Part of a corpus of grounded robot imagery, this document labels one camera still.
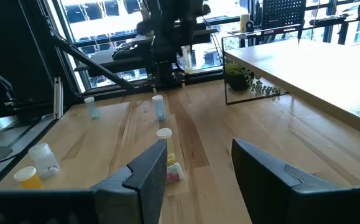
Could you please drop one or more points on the silver metal bar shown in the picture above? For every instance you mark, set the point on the silver metal bar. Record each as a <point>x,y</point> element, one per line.
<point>58,99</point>

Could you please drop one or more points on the cream cylinder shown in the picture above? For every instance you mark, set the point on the cream cylinder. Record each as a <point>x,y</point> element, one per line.
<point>244,22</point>

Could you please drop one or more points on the pale translucent bottle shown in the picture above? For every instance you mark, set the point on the pale translucent bottle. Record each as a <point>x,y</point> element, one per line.
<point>186,59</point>

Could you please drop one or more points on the black aluminium table frame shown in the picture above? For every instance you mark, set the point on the black aluminium table frame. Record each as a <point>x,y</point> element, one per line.
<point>92,63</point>

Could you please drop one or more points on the yellow pill vial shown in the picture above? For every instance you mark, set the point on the yellow pill vial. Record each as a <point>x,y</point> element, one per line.
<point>168,149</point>

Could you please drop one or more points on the wooden shelf black metal frame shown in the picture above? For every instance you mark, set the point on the wooden shelf black metal frame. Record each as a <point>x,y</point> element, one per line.
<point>307,68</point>

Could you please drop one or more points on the potted succulent plant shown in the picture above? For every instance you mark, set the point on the potted succulent plant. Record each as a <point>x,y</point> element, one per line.
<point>237,81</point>

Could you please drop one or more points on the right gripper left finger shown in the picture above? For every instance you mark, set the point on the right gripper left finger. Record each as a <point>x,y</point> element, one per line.
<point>142,186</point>

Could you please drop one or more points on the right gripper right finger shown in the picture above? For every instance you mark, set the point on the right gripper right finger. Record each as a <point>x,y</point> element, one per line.
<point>260,186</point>

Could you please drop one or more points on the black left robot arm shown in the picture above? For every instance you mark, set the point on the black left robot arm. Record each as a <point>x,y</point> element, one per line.
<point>167,46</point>

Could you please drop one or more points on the clear vial red pills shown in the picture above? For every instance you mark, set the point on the clear vial red pills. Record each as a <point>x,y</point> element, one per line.
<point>174,173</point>

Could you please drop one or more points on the amber pill bottle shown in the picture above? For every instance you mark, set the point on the amber pill bottle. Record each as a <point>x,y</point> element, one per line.
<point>30,182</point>

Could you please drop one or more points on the black perforated panel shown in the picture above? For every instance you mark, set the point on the black perforated panel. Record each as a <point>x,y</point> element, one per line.
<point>283,14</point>

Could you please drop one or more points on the clear bottle blue white pills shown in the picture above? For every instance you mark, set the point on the clear bottle blue white pills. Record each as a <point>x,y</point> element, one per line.
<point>44,161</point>

